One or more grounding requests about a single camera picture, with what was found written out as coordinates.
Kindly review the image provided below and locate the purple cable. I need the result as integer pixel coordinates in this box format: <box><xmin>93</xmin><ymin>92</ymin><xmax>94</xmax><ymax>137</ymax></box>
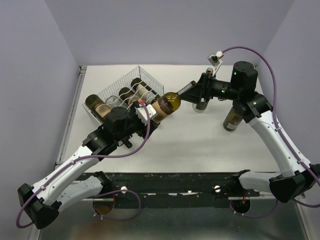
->
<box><xmin>16</xmin><ymin>113</ymin><xmax>151</xmax><ymax>229</ymax></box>
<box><xmin>221</xmin><ymin>46</ymin><xmax>320</xmax><ymax>218</ymax></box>

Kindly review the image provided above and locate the short clear glass bottle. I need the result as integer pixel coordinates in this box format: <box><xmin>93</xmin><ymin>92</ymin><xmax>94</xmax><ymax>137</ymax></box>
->
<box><xmin>105</xmin><ymin>95</ymin><xmax>128</xmax><ymax>109</ymax></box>

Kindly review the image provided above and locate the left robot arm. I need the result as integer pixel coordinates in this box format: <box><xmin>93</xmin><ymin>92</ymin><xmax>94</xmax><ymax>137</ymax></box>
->
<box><xmin>15</xmin><ymin>103</ymin><xmax>158</xmax><ymax>229</ymax></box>

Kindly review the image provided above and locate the white wire wine rack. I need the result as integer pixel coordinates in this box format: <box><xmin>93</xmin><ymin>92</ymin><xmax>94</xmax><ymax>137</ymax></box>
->
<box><xmin>97</xmin><ymin>66</ymin><xmax>164</xmax><ymax>111</ymax></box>

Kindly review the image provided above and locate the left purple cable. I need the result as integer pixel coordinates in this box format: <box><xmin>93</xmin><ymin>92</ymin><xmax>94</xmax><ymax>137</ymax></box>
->
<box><xmin>16</xmin><ymin>113</ymin><xmax>151</xmax><ymax>229</ymax></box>

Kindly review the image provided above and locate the olive green wine bottle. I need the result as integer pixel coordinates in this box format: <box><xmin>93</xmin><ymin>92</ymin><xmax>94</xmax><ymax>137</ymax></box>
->
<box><xmin>151</xmin><ymin>80</ymin><xmax>197</xmax><ymax>124</ymax></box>

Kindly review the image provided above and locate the aluminium frame rail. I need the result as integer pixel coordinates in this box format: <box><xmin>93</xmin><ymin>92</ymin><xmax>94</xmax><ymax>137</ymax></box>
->
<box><xmin>228</xmin><ymin>189</ymin><xmax>306</xmax><ymax>202</ymax></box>

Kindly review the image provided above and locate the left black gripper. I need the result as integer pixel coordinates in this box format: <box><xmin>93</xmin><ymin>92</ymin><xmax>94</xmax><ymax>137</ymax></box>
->
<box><xmin>115</xmin><ymin>101</ymin><xmax>159</xmax><ymax>143</ymax></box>

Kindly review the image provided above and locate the dark green wine bottle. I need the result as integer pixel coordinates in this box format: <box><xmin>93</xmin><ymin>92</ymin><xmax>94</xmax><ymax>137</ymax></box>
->
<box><xmin>118</xmin><ymin>87</ymin><xmax>140</xmax><ymax>106</ymax></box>

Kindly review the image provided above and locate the tall clear glass bottle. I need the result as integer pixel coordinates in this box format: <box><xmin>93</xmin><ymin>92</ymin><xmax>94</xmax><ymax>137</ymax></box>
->
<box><xmin>192</xmin><ymin>102</ymin><xmax>208</xmax><ymax>113</ymax></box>

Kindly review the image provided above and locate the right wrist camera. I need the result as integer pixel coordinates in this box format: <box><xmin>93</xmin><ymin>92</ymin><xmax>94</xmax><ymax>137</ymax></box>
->
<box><xmin>207</xmin><ymin>51</ymin><xmax>224</xmax><ymax>76</ymax></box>

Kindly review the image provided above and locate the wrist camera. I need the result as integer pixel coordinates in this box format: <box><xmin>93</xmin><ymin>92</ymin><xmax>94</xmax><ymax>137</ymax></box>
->
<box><xmin>135</xmin><ymin>101</ymin><xmax>158</xmax><ymax>126</ymax></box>
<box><xmin>207</xmin><ymin>51</ymin><xmax>224</xmax><ymax>76</ymax></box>

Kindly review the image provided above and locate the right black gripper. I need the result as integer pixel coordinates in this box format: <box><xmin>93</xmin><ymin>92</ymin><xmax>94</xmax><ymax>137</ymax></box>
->
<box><xmin>178</xmin><ymin>70</ymin><xmax>241</xmax><ymax>104</ymax></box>

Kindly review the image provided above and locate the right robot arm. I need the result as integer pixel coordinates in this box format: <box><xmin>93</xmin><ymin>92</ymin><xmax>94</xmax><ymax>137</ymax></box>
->
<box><xmin>179</xmin><ymin>61</ymin><xmax>320</xmax><ymax>203</ymax></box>

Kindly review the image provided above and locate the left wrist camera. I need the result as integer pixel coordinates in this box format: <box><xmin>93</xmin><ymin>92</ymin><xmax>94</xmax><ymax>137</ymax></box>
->
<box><xmin>135</xmin><ymin>101</ymin><xmax>158</xmax><ymax>126</ymax></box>

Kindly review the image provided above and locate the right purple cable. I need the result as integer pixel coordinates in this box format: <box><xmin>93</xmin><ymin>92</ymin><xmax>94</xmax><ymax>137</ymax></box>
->
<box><xmin>221</xmin><ymin>46</ymin><xmax>320</xmax><ymax>218</ymax></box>

